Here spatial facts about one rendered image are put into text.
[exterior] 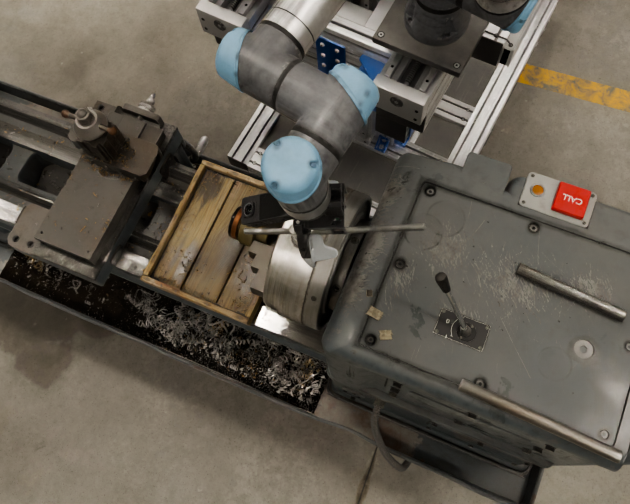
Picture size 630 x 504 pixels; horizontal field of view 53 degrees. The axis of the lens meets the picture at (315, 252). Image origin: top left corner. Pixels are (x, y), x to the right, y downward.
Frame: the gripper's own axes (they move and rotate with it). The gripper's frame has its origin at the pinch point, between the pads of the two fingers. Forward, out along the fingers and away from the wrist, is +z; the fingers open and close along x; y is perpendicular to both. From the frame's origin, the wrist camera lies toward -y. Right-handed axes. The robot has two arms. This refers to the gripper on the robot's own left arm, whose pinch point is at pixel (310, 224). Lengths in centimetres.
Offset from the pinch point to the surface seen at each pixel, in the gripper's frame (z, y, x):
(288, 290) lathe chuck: 16.6, -6.6, -9.9
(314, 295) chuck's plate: 15.8, -1.2, -10.9
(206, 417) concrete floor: 127, -56, -45
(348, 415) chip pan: 77, 1, -39
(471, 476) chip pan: 77, 35, -54
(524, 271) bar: 9.9, 38.0, -7.1
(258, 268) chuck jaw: 24.2, -14.5, -4.3
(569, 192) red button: 14, 48, 9
